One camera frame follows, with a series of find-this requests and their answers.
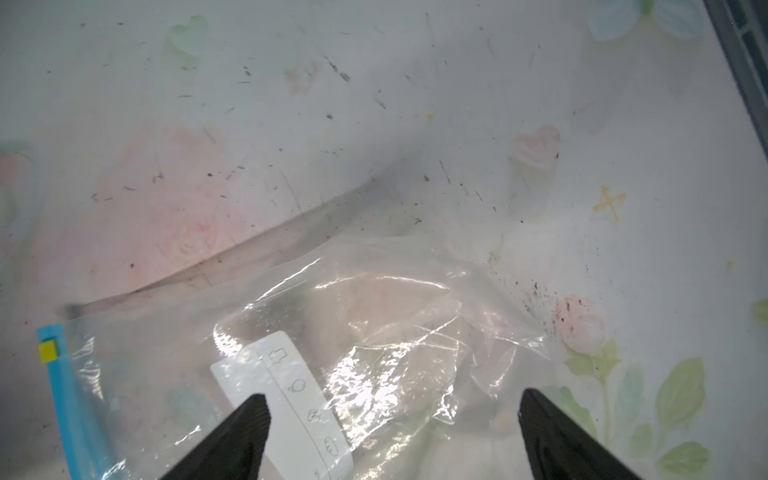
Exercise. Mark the clear zip top bag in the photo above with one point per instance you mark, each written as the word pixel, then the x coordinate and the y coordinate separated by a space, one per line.
pixel 383 358

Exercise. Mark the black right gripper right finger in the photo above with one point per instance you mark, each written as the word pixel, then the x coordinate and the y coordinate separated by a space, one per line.
pixel 557 448

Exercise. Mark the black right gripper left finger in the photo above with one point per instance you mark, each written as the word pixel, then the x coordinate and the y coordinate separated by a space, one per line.
pixel 233 450

